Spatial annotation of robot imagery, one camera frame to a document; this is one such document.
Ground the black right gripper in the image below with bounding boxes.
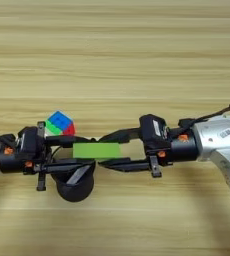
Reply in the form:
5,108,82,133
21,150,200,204
98,128,200,178

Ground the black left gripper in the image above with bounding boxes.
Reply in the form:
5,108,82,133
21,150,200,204
0,121,98,192

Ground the white marker with black cap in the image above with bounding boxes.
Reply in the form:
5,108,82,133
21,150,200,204
66,164,92,186

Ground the green rectangular block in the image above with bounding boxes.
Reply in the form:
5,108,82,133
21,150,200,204
72,142,123,159

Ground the colourful puzzle cube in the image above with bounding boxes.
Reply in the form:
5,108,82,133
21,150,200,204
44,110,77,137

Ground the black mesh pen cup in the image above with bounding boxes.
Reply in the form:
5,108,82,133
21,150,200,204
50,159,96,203

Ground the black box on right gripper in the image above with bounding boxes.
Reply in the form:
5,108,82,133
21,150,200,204
138,114,170,149

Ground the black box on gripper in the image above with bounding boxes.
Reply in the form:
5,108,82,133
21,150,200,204
138,114,170,149
17,125,44,151

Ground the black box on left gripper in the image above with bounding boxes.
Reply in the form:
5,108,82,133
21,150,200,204
17,125,44,151

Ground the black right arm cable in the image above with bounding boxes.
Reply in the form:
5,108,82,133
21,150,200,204
178,104,230,134

